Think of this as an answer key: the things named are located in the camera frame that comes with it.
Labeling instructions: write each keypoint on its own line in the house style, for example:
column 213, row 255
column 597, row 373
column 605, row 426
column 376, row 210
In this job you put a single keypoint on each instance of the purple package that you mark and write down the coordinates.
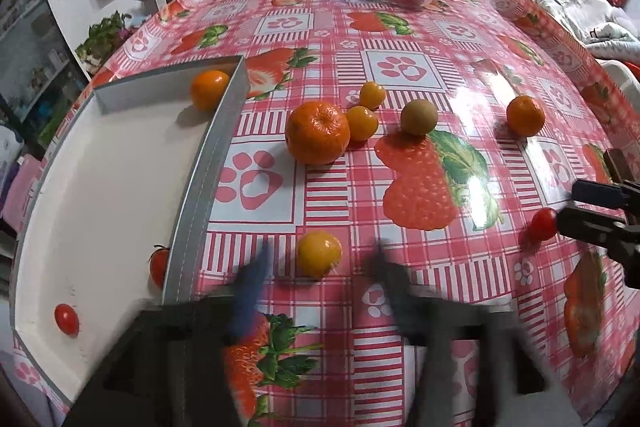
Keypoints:
column 17, row 187

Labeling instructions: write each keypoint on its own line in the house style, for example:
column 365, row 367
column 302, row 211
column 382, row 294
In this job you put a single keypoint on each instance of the red cherry tomato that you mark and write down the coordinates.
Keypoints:
column 543, row 225
column 66, row 318

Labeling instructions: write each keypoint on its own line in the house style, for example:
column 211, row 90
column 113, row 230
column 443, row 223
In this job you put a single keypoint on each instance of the small orange kumquat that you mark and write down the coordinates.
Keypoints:
column 372, row 95
column 361, row 123

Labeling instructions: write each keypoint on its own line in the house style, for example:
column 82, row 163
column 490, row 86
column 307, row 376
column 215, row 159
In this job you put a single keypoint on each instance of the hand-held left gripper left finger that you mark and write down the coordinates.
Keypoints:
column 250, row 292

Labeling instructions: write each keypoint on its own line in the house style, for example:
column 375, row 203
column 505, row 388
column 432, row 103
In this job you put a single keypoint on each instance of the grey blanket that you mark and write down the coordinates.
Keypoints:
column 585, row 12

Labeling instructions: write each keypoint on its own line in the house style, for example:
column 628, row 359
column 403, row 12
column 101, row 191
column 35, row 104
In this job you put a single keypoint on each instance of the medium orange mandarin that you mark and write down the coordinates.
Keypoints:
column 209, row 89
column 525, row 116

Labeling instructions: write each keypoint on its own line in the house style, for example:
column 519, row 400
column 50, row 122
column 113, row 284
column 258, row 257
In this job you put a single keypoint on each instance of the grey shallow box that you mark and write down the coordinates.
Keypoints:
column 100, row 217

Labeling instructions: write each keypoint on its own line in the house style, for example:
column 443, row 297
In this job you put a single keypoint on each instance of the red tomato with stem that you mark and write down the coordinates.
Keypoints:
column 160, row 265

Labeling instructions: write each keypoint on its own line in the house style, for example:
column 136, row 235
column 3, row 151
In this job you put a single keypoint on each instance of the green potted plant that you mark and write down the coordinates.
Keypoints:
column 102, row 37

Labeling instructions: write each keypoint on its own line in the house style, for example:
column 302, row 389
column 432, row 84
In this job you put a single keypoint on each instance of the brown kiwi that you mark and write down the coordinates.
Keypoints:
column 419, row 117

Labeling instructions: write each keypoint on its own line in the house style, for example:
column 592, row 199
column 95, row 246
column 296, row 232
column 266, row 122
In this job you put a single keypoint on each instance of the small yellow orange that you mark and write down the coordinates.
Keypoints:
column 319, row 255

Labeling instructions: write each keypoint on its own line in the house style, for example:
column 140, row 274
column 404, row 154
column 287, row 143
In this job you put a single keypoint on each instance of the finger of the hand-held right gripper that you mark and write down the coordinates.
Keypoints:
column 600, row 194
column 590, row 224

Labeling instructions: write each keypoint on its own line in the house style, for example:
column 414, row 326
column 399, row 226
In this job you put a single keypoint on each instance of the glass display cabinet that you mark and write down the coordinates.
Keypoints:
column 35, row 57

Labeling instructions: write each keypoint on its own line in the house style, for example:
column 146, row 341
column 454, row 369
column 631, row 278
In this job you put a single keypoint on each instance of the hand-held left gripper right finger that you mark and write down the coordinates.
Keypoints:
column 395, row 294

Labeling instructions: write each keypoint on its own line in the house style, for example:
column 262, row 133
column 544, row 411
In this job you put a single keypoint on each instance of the large orange mandarin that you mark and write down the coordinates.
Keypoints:
column 317, row 133

